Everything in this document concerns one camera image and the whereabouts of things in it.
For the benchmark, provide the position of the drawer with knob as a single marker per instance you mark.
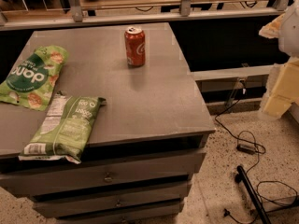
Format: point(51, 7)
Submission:
point(125, 216)
point(93, 174)
point(113, 199)

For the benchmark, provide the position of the top drawer with knob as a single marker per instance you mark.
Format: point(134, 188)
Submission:
point(93, 174)

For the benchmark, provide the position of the metal railing frame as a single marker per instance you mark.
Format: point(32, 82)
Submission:
point(52, 14)

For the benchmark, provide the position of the green chip bag front up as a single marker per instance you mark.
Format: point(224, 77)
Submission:
point(31, 83)

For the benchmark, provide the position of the black power adapter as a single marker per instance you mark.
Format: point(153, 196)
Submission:
point(246, 149)

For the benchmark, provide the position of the black stand leg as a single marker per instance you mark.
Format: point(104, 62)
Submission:
point(242, 177)

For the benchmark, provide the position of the middle drawer with knob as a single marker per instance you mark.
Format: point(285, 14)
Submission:
point(113, 199)

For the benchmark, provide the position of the green jalapeno chip bag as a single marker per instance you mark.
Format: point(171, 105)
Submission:
point(65, 130)

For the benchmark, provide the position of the bottom drawer with knob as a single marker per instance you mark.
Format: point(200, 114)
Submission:
point(125, 216)

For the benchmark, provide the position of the red coke can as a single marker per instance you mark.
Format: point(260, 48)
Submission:
point(135, 46)

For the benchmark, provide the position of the grey drawer cabinet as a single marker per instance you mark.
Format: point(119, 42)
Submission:
point(155, 108)

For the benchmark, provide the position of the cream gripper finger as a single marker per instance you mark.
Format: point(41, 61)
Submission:
point(271, 29)
point(282, 90)

